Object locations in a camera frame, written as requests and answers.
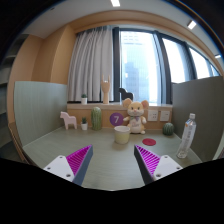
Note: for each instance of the clear plastic water bottle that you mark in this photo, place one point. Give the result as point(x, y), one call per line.
point(187, 136)

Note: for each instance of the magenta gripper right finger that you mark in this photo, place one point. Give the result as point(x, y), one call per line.
point(153, 167)

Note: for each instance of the grey partition panel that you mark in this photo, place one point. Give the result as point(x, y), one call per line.
point(204, 98)
point(37, 107)

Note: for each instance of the right white wall socket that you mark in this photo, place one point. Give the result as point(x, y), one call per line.
point(165, 116)

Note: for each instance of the black animal figurine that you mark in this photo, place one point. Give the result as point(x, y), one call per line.
point(125, 94)

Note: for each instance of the wooden hand sculpture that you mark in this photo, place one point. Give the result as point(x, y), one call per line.
point(105, 86)

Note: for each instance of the plush mouse toy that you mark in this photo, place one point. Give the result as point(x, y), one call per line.
point(135, 116)

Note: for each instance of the grey curtain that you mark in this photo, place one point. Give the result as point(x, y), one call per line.
point(92, 60)

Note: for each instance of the right grey partition panel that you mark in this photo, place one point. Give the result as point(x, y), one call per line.
point(204, 98)

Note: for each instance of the purple number seven disc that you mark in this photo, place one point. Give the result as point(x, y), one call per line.
point(116, 119)

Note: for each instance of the pink wooden horse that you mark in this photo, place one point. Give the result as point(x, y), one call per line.
point(68, 119)

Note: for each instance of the left grey partition panel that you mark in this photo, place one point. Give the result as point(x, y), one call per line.
point(37, 107)

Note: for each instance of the small potted plant on table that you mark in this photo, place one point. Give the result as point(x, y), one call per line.
point(84, 123)

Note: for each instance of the small potted plant on sill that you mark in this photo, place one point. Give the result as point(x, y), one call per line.
point(83, 99)

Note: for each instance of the cream yellow cup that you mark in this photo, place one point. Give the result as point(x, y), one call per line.
point(122, 134)

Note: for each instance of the red round coaster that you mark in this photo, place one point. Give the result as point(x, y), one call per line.
point(149, 142)

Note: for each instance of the tall green ceramic cactus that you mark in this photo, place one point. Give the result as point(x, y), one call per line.
point(96, 118)

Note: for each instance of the round green ceramic cactus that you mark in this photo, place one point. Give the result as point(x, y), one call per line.
point(168, 129)

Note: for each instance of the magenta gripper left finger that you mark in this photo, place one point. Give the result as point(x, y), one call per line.
point(72, 167)

